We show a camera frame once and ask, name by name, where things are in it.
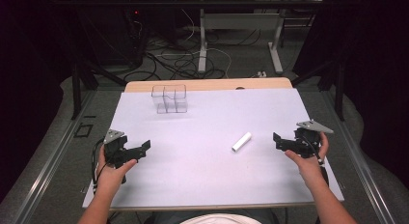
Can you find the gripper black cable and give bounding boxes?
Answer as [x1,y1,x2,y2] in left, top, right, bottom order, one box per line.
[301,134,331,188]
[91,137,108,195]

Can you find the white desk frame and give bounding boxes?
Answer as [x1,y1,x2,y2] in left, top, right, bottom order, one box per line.
[178,0,326,75]

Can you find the white tube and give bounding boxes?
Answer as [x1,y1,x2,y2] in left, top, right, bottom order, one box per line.
[231,131,253,153]

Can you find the wooden table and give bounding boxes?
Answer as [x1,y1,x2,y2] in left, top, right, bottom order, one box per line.
[123,76,294,94]

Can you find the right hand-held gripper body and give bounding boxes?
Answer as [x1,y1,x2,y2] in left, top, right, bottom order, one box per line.
[292,120,335,159]

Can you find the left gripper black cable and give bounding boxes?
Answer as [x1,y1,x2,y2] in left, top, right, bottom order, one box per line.
[91,137,108,195]

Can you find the white table mat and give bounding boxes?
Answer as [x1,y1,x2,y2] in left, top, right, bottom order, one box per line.
[82,87,345,210]

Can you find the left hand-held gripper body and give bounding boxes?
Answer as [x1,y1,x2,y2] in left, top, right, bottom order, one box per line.
[102,128,130,170]

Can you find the dark computer tower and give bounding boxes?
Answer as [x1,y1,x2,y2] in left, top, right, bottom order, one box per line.
[81,6,146,68]

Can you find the bundle of floor cables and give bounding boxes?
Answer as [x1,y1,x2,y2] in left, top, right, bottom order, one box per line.
[123,8,262,82]

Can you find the clear acrylic organizer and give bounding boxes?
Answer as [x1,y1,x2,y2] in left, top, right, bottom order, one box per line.
[150,83,189,115]

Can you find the person's left hand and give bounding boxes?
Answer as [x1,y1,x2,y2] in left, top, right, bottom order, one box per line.
[95,146,138,194]

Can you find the black metal stand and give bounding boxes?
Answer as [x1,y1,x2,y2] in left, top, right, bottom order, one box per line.
[70,61,128,122]
[290,58,348,123]

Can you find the person's right hand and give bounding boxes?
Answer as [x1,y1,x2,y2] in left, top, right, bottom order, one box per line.
[284,131,330,188]

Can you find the metal floor rail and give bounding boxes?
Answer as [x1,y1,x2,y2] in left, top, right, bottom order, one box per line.
[9,90,97,224]
[321,88,399,224]

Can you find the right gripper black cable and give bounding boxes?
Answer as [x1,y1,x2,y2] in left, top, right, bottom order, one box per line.
[301,134,331,188]

